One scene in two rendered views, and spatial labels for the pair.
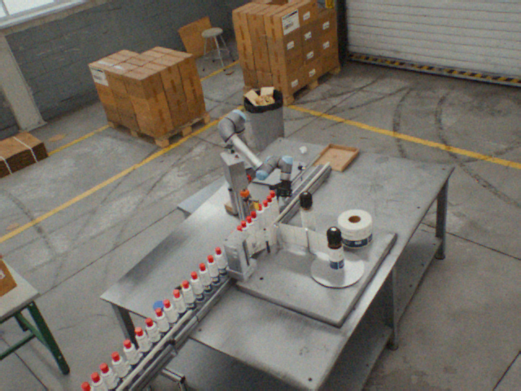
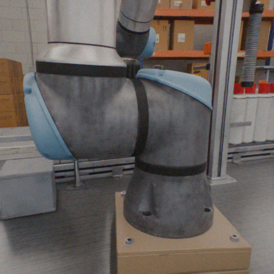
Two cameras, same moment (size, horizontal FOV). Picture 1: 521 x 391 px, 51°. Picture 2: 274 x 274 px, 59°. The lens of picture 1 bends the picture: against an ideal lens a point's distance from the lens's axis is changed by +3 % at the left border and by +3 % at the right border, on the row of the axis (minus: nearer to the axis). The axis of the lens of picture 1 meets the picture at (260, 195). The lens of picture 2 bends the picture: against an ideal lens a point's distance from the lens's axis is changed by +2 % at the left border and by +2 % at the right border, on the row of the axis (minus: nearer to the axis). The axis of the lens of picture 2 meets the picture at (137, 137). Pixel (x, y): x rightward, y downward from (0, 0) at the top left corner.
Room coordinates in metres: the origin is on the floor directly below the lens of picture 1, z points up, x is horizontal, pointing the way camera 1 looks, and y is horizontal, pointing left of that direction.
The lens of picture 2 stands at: (3.52, 0.30, 1.09)
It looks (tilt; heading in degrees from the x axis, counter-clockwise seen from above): 13 degrees down; 213
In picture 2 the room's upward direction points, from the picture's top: straight up
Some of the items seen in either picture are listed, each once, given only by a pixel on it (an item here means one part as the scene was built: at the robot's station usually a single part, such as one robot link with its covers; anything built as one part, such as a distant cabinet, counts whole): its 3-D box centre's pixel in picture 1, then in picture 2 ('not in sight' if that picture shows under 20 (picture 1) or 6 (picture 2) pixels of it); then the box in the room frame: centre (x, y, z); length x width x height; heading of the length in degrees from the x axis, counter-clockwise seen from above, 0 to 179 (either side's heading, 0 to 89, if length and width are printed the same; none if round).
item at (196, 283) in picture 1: (197, 287); not in sight; (2.27, 0.44, 0.98); 0.05 x 0.05 x 0.20
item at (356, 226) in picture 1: (355, 228); not in sight; (2.56, -0.53, 0.95); 0.20 x 0.20 x 0.14
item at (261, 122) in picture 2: not in sight; (260, 112); (2.57, 0.20, 0.98); 0.05 x 0.05 x 0.20
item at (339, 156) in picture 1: (335, 156); not in sight; (3.59, -0.63, 0.85); 0.30 x 0.26 x 0.04; 141
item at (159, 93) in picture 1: (150, 93); not in sight; (6.62, 1.16, 0.45); 1.20 x 0.84 x 0.89; 41
